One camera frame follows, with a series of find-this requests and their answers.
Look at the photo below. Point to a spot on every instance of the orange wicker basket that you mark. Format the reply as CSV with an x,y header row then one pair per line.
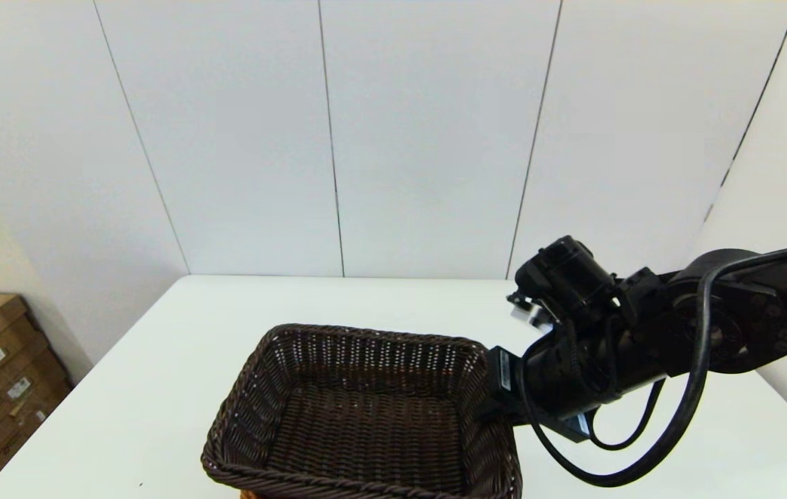
x,y
248,494

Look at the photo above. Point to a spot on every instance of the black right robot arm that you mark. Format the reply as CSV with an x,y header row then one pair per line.
x,y
567,274

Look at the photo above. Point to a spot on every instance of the dark brown wicker basket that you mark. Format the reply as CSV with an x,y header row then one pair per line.
x,y
366,423

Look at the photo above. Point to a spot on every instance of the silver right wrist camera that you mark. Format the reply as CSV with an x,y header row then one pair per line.
x,y
528,315

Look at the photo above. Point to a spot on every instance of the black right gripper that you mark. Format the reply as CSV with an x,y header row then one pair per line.
x,y
560,378

